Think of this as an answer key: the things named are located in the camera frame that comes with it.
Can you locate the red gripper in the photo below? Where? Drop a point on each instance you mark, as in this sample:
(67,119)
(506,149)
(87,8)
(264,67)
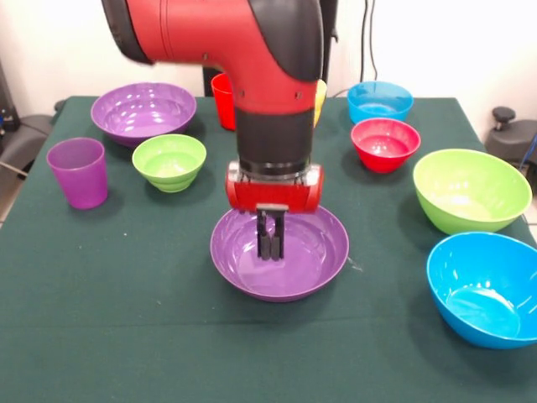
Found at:
(272,195)

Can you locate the large purple bowl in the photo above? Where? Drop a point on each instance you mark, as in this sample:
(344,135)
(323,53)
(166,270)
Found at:
(142,117)
(310,260)

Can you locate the small green bowl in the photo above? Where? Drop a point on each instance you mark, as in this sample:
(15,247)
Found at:
(168,168)

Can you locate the large green bowl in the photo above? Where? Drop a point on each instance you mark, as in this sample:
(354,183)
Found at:
(470,197)

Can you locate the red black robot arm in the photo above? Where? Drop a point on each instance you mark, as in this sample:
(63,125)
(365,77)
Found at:
(210,33)

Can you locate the red cup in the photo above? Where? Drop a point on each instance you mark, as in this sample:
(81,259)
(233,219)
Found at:
(222,105)

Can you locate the small red bowl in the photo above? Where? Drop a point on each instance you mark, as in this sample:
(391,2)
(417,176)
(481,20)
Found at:
(384,147)

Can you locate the yellow cup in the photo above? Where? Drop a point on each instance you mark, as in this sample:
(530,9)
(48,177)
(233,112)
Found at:
(321,101)

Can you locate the dark green tablecloth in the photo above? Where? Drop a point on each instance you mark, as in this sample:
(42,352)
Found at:
(126,294)

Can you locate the small blue bowl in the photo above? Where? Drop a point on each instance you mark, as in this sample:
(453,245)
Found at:
(377,105)

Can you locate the purple cup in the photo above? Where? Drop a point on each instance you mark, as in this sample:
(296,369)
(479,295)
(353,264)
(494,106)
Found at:
(79,176)

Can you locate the large blue bowl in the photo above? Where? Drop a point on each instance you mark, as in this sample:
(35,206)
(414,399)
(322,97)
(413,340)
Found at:
(482,294)

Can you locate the dark grey equipment base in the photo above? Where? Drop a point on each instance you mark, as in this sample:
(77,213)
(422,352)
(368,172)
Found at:
(25,138)
(512,138)

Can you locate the black equipment rack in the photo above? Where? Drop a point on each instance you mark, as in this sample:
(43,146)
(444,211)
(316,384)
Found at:
(6,105)

